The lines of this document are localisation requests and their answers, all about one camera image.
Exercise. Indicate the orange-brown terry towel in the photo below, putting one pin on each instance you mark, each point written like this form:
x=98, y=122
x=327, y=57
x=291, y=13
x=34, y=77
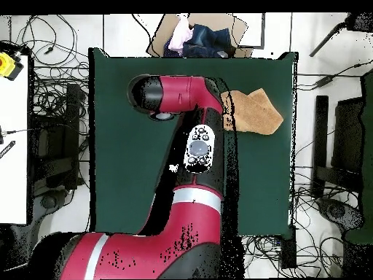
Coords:
x=256, y=113

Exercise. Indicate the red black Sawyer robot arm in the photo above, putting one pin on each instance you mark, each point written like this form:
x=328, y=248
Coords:
x=180, y=233

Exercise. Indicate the dark green table cloth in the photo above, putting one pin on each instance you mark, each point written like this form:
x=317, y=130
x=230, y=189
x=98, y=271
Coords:
x=122, y=160

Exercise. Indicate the blue denim garment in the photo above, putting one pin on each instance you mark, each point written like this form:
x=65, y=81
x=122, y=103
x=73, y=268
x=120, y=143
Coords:
x=209, y=40

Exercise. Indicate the pink garment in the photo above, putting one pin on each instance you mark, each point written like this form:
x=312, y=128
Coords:
x=179, y=38

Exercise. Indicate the brown cardboard box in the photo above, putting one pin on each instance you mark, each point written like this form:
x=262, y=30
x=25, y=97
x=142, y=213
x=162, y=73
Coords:
x=242, y=29

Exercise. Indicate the black chair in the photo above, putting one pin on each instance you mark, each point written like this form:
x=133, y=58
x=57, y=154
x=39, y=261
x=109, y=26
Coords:
x=346, y=140

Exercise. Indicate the white side table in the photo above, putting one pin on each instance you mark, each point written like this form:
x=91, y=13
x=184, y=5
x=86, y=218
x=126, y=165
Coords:
x=13, y=175

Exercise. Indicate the yellow emergency stop box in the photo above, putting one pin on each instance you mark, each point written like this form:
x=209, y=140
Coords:
x=7, y=65

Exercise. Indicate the black stand frame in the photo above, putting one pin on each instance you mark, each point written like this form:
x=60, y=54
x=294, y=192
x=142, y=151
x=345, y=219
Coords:
x=62, y=145

